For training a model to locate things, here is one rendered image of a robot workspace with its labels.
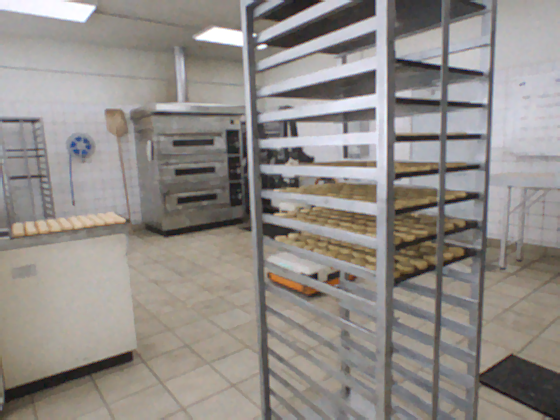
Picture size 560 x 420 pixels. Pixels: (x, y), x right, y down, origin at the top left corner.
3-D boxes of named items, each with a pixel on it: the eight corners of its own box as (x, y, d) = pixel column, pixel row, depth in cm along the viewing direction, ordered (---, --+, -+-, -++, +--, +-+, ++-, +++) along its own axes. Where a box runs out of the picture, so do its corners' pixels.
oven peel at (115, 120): (122, 235, 616) (104, 107, 605) (121, 235, 619) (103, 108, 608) (140, 232, 634) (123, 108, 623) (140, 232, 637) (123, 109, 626)
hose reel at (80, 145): (99, 201, 619) (92, 132, 602) (102, 202, 605) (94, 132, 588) (71, 205, 594) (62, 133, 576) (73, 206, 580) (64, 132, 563)
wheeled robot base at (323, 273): (315, 264, 417) (314, 242, 413) (361, 278, 368) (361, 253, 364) (265, 279, 376) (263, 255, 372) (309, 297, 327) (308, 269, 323)
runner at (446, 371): (336, 322, 177) (335, 316, 177) (340, 321, 179) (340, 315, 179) (469, 390, 125) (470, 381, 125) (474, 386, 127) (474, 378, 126)
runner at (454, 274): (335, 247, 172) (334, 240, 171) (339, 246, 173) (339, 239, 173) (475, 285, 120) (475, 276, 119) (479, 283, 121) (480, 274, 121)
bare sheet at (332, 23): (256, 44, 135) (256, 40, 135) (339, 55, 158) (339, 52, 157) (394, -19, 86) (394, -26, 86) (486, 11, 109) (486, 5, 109)
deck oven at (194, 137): (167, 241, 568) (156, 101, 536) (140, 229, 661) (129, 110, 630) (254, 225, 662) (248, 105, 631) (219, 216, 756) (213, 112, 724)
